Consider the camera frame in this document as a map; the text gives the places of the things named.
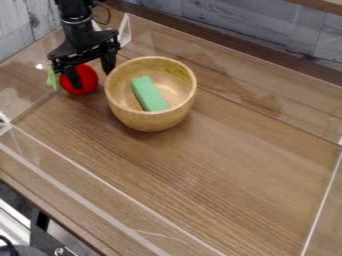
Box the clear acrylic corner bracket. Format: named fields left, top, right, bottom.
left=91, top=12, right=133, bottom=48

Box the black cable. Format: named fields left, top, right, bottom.
left=0, top=234, right=19, bottom=256

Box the green rectangular block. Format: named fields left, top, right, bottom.
left=131, top=76, right=170, bottom=112

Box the clear acrylic tray wall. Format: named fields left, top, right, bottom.
left=0, top=113, right=225, bottom=256

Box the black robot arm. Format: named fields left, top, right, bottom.
left=49, top=0, right=121, bottom=93

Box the wooden bowl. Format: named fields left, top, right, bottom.
left=105, top=56, right=198, bottom=132

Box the red plush fruit green stem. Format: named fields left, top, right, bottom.
left=47, top=64, right=99, bottom=95

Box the black metal table frame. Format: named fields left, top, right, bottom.
left=30, top=208, right=93, bottom=256

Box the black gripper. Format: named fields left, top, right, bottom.
left=47, top=19, right=121, bottom=90

